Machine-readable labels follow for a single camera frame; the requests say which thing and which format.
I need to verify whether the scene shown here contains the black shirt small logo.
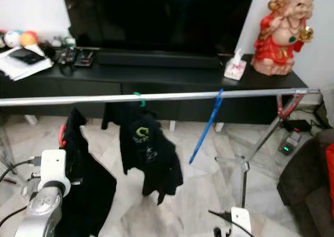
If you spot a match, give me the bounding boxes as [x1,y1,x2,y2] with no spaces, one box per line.
[55,108,117,237]

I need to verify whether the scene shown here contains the red plastic hanger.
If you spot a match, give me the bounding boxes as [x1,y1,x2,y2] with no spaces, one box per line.
[58,124,68,148]

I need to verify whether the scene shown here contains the blue plastic hanger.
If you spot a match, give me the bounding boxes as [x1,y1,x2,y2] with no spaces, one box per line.
[189,89,224,165]

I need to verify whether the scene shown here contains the green hanger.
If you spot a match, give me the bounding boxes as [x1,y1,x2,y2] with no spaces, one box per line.
[133,92,147,108]

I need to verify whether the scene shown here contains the dark grey fabric sofa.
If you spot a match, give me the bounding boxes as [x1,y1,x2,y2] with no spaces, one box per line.
[277,128,334,237]

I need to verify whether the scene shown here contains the black shirt large logo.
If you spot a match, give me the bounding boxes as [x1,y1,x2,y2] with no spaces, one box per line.
[102,101,184,205]

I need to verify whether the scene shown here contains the red cushion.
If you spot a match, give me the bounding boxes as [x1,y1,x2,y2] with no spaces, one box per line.
[325,143,334,219]

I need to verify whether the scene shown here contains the silver metal clothes rack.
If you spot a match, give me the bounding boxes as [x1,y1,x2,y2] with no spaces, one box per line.
[0,88,320,209]

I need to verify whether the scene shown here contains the black TV cabinet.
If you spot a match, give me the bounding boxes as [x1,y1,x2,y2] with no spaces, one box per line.
[0,46,308,125]

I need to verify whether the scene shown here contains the pink white tissue pack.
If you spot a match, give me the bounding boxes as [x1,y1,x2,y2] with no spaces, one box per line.
[223,48,248,81]

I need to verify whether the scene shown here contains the black soundbar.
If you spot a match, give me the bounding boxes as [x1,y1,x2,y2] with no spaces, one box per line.
[97,50,221,69]

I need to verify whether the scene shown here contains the white paper stack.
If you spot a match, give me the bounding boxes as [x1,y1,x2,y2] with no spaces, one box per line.
[0,44,54,82]

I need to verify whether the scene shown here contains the red robed figurine statue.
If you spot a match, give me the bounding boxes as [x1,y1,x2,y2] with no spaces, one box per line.
[250,0,315,77]

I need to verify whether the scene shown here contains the black wallet pouch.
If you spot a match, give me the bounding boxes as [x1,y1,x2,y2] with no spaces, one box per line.
[9,48,45,65]

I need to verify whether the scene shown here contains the black flat screen television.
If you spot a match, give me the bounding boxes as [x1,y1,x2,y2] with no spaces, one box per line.
[61,0,258,55]

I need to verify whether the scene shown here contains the white round plush toy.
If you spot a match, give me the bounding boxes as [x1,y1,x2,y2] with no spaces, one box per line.
[4,30,22,49]

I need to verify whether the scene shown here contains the orange round plush toy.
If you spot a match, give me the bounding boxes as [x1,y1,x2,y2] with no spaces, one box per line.
[20,31,39,48]

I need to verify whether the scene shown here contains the small green white toy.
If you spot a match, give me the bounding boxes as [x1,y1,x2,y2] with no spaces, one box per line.
[63,36,77,49]

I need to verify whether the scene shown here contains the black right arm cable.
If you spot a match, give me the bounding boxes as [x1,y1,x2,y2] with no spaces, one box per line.
[208,209,256,237]

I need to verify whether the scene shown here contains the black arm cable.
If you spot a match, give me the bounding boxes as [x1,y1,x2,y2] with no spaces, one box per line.
[208,209,256,237]
[0,156,43,227]

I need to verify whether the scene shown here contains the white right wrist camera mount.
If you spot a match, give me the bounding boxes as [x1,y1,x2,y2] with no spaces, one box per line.
[231,207,252,237]

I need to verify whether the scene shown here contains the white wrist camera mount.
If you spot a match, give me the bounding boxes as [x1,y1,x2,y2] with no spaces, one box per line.
[231,207,252,237]
[39,149,71,196]

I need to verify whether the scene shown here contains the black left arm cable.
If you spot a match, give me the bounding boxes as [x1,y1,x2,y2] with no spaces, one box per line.
[0,156,43,227]

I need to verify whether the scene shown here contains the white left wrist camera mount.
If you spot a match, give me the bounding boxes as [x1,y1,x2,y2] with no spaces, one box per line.
[39,149,71,196]

